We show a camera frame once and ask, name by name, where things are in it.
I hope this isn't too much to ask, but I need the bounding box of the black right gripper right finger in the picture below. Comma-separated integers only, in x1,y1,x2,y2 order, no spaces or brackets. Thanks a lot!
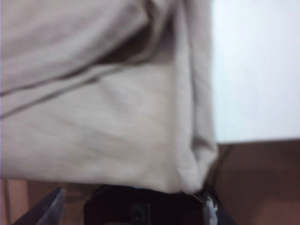
200,184,227,225

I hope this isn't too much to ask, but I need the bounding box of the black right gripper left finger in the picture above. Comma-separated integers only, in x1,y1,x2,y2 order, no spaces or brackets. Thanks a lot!
10,187,66,225

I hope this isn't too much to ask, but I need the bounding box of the beige T-shirt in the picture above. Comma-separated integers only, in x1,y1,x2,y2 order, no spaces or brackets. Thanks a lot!
0,0,220,195

